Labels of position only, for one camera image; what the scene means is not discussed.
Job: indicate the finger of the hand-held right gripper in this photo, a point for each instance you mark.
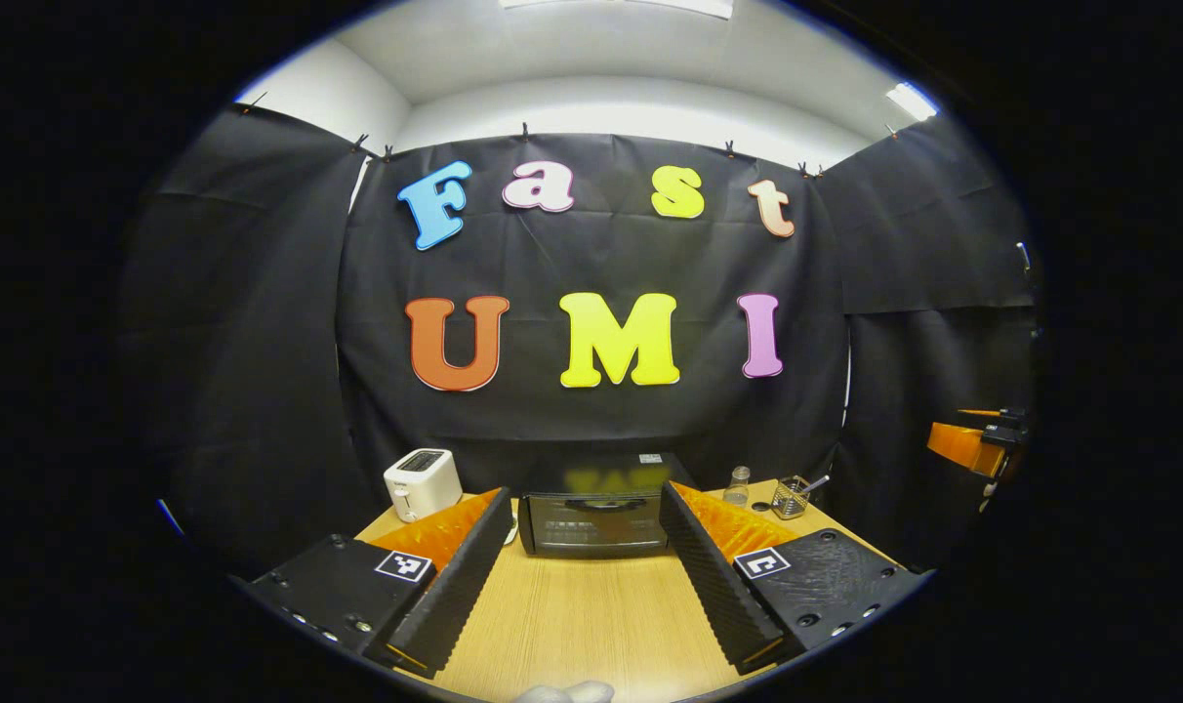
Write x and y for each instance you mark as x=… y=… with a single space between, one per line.
x=992 y=416
x=962 y=449

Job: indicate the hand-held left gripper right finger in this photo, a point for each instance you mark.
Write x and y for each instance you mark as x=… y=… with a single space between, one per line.
x=713 y=586

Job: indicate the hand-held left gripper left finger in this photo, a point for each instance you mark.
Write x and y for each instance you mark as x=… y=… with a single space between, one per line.
x=460 y=586

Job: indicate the black electric oven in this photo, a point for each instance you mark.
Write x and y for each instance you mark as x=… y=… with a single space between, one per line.
x=591 y=527

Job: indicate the clear bottle yellow label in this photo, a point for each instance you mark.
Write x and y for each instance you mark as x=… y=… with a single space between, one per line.
x=738 y=488

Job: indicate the white toaster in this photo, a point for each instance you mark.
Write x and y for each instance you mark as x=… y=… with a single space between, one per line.
x=421 y=488

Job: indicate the small ceiling light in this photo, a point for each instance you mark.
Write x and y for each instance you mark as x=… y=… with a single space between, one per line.
x=912 y=101

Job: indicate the long ceiling light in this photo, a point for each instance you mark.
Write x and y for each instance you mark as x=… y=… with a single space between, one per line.
x=650 y=5

